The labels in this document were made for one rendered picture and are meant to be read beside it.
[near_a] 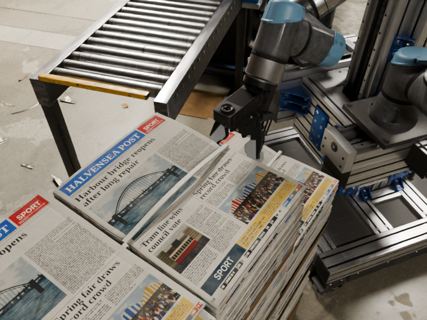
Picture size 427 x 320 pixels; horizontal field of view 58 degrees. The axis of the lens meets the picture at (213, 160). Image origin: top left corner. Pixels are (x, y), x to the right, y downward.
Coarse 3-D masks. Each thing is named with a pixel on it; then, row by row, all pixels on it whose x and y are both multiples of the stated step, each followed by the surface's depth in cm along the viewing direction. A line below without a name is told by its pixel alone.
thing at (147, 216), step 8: (224, 144) 78; (216, 152) 76; (208, 160) 74; (200, 168) 72; (192, 176) 71; (176, 184) 69; (168, 192) 67; (160, 200) 66; (152, 208) 65; (144, 216) 64; (136, 232) 63; (128, 240) 62
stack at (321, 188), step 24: (240, 144) 113; (288, 168) 106; (312, 168) 106; (312, 192) 99; (312, 216) 94; (312, 240) 105; (288, 264) 91; (288, 288) 108; (264, 312) 86; (288, 312) 132
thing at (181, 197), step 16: (192, 160) 75; (224, 160) 75; (176, 176) 72; (208, 176) 72; (160, 192) 69; (176, 192) 69; (192, 192) 69; (144, 208) 67; (160, 208) 67; (176, 208) 67; (128, 224) 64; (144, 224) 64; (160, 224) 64; (144, 240) 62
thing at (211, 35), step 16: (224, 0) 194; (240, 0) 210; (224, 16) 184; (208, 32) 169; (224, 32) 190; (192, 48) 159; (208, 48) 168; (192, 64) 150; (176, 80) 142; (192, 80) 155; (160, 96) 135; (176, 96) 139; (160, 112) 135; (176, 112) 144
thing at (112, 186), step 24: (168, 120) 83; (120, 144) 78; (144, 144) 78; (168, 144) 78; (192, 144) 78; (96, 168) 73; (120, 168) 73; (144, 168) 73; (168, 168) 74; (72, 192) 69; (96, 192) 69; (120, 192) 69; (144, 192) 69; (96, 216) 65; (120, 216) 65
